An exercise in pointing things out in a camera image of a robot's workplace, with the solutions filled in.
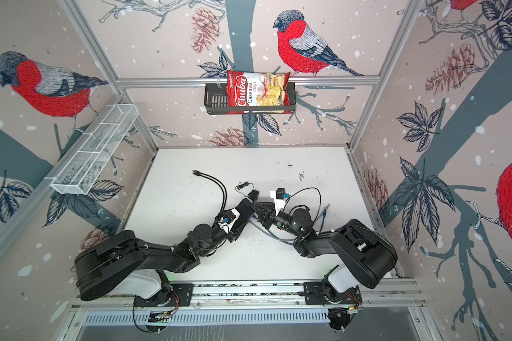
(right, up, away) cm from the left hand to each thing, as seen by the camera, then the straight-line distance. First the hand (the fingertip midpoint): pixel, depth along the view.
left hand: (241, 215), depth 79 cm
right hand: (+3, +2, -2) cm, 4 cm away
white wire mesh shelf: (-55, +21, -3) cm, 59 cm away
